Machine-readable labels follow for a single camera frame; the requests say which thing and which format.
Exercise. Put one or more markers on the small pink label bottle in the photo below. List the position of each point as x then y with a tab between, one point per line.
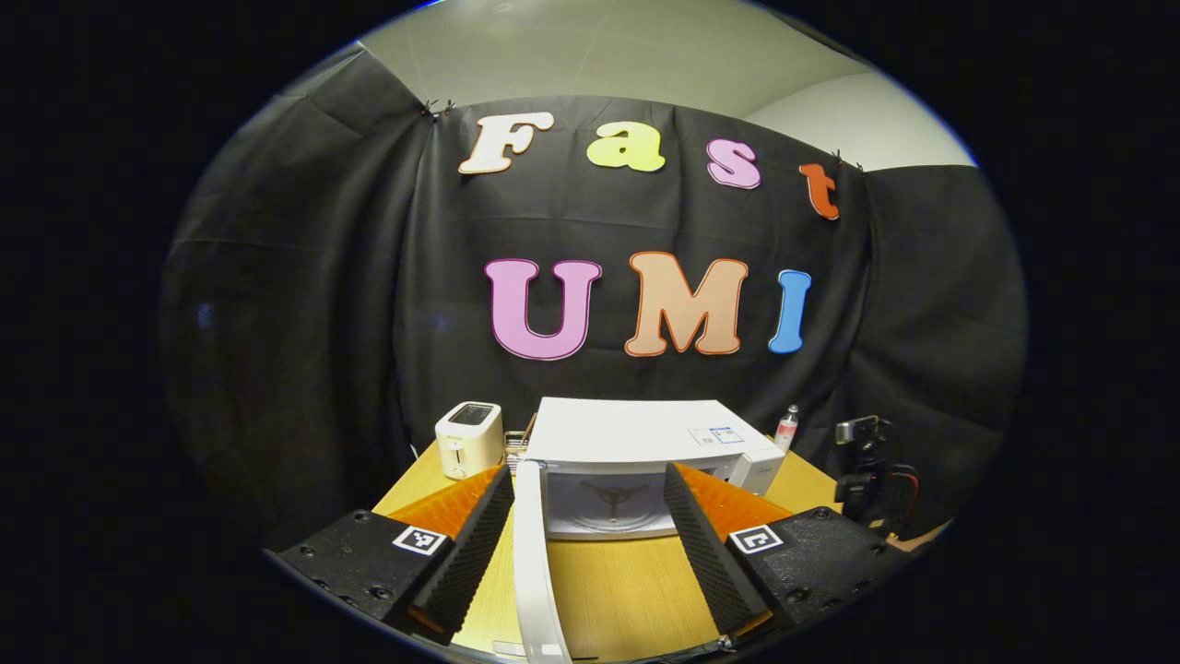
786	429

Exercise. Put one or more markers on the black backdrop cloth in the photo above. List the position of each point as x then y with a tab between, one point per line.
304	323

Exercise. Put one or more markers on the white toaster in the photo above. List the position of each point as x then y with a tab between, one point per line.
468	443

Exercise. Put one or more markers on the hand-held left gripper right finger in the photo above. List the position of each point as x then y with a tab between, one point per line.
705	553

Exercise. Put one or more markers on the white microwave oven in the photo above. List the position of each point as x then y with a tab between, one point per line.
627	429

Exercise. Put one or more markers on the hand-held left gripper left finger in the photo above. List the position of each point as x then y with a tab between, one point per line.
466	563

